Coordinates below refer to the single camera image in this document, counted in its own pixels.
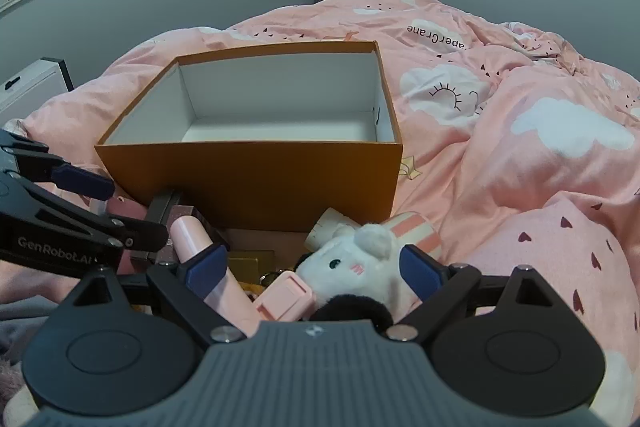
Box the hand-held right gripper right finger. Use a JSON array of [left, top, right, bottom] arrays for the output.
[[386, 244, 557, 344]]

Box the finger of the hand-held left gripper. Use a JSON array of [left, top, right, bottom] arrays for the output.
[[0, 129, 115, 202], [15, 177, 170, 253]]

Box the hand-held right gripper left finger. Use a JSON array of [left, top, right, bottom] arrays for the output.
[[74, 243, 247, 348]]

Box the dark blue small box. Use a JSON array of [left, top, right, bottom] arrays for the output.
[[144, 189, 183, 228]]

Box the gold box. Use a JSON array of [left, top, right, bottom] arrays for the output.
[[227, 249, 276, 285]]

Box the pink cylindrical bottle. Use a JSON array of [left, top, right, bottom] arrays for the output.
[[167, 215, 262, 338]]

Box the white and pink plush toy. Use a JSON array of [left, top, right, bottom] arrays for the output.
[[295, 212, 443, 333]]

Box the orange cardboard box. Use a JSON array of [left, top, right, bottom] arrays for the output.
[[95, 39, 404, 233]]

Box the white lotion tube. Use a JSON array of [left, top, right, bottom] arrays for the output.
[[305, 207, 361, 253]]

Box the grey cloth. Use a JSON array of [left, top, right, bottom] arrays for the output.
[[0, 292, 81, 358]]

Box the white cabinet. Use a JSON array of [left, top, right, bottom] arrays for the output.
[[0, 57, 76, 128]]

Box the pink cloud print duvet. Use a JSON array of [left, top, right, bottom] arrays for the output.
[[0, 0, 640, 408]]

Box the pink heart print fleece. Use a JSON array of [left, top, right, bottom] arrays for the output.
[[450, 194, 640, 408]]

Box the mauve fuzzy cloth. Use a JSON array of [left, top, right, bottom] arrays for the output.
[[0, 352, 32, 414]]

